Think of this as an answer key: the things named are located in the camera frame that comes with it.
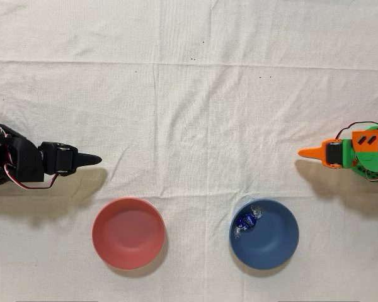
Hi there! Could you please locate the blue candy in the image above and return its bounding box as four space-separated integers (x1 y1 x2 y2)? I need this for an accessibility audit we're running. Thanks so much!
232 206 265 240

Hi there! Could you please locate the pink bowl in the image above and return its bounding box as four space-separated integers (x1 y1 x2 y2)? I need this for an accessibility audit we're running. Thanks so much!
91 197 166 271

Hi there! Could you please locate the blue bowl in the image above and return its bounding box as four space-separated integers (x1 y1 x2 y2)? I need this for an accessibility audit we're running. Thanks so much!
229 198 300 271

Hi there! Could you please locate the white tablecloth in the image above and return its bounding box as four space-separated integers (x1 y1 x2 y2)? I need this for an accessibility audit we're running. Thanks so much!
0 0 378 302

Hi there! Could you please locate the servo cable on black arm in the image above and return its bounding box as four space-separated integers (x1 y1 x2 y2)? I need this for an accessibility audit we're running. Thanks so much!
4 162 60 191

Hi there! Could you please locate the servo cable on orange arm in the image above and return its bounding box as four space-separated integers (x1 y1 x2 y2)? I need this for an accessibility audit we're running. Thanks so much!
335 121 378 140

